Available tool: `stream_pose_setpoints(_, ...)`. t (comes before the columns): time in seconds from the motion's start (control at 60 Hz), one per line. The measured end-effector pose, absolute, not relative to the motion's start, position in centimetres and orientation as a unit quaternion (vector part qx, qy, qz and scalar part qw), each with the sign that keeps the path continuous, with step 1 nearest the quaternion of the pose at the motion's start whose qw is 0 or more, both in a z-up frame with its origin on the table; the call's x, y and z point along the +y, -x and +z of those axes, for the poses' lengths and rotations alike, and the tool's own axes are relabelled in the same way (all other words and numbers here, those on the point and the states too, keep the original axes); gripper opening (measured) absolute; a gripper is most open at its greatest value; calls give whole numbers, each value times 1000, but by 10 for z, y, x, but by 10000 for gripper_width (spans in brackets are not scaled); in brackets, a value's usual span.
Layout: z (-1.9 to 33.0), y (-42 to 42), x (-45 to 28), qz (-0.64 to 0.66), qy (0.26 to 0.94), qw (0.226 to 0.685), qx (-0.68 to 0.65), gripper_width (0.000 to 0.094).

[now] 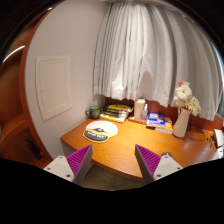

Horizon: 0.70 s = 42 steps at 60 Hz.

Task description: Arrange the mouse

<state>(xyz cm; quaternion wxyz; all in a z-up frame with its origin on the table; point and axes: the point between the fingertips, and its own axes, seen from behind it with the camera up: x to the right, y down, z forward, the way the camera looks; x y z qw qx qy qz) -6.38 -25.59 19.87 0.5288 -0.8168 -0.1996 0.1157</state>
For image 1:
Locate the white plastic container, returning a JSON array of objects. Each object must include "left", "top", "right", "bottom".
[{"left": 134, "top": 98, "right": 145, "bottom": 118}]

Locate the white curtain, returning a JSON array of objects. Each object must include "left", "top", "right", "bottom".
[{"left": 93, "top": 1, "right": 222, "bottom": 120}]

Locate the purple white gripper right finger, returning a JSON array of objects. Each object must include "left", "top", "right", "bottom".
[{"left": 135, "top": 145, "right": 182, "bottom": 184}]

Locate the white device at desk edge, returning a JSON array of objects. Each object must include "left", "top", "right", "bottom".
[{"left": 214, "top": 129, "right": 223, "bottom": 159}]

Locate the white wall access panel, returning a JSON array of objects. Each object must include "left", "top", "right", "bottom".
[{"left": 35, "top": 56, "right": 72, "bottom": 121}]

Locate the black cable on desk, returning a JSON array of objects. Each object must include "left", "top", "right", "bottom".
[{"left": 185, "top": 126, "right": 218, "bottom": 150}]

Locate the dark green mug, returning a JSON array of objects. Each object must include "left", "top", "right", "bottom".
[{"left": 85, "top": 106, "right": 101, "bottom": 119}]

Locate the round yellow white mouse pad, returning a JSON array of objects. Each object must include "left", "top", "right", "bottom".
[{"left": 83, "top": 121, "right": 118, "bottom": 143}]

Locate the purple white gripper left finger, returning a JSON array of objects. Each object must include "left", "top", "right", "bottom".
[{"left": 44, "top": 145, "right": 93, "bottom": 186}]

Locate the white flower vase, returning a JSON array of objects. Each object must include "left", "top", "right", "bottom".
[{"left": 173, "top": 109, "right": 191, "bottom": 138}]

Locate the blue box stack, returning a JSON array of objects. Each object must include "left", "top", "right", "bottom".
[{"left": 146, "top": 113, "right": 173, "bottom": 134}]

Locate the stack of yellow black books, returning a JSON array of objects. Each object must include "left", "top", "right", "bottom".
[{"left": 100, "top": 104, "right": 133, "bottom": 123}]

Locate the clear small spray bottle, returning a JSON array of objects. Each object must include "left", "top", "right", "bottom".
[{"left": 141, "top": 104, "right": 148, "bottom": 120}]

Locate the black remote on shelf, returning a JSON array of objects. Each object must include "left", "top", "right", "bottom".
[{"left": 26, "top": 138, "right": 42, "bottom": 160}]

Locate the white pink flower bouquet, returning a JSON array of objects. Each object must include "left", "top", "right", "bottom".
[{"left": 174, "top": 81, "right": 201, "bottom": 116}]

